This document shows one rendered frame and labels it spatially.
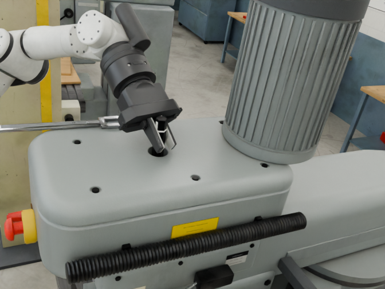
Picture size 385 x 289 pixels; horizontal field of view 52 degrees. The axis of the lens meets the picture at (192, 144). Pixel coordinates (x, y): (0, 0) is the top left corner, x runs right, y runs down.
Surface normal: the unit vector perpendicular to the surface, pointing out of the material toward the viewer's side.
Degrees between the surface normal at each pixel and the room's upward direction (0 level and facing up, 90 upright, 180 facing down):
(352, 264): 0
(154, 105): 30
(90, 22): 63
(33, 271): 0
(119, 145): 0
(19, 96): 90
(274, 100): 90
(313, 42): 90
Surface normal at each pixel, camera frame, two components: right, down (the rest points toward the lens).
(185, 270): 0.41, 0.52
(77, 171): 0.15, -0.85
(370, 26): -0.90, 0.10
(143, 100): 0.43, -0.49
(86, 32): -0.44, -0.07
